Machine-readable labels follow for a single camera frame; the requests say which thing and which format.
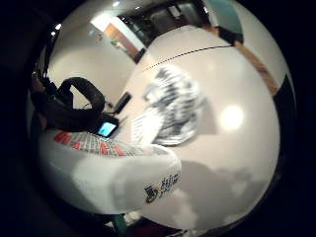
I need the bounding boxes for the white box with red print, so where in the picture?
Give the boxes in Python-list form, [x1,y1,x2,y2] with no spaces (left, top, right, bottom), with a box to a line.
[37,128,183,215]

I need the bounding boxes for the black flat device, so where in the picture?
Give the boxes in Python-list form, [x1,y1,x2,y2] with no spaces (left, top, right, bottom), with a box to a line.
[113,91,133,115]

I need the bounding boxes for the phone with lit screen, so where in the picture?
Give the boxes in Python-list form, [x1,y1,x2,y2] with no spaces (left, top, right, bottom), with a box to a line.
[96,118,120,139]

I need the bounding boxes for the wooden door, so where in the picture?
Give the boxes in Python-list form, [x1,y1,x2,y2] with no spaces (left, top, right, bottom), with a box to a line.
[104,23,140,61]

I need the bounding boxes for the black and white striped cloth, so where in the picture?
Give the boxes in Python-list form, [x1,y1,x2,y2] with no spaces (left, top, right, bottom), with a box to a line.
[130,64,206,147]

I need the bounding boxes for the dark glass partition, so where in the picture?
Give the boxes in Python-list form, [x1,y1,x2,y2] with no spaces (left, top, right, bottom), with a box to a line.
[118,0,212,47]

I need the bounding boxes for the teal board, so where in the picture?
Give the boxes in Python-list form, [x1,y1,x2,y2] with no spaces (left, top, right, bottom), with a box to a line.
[203,0,245,35]

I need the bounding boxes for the black cable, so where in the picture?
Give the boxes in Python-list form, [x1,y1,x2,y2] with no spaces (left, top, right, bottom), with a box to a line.
[142,43,235,72]

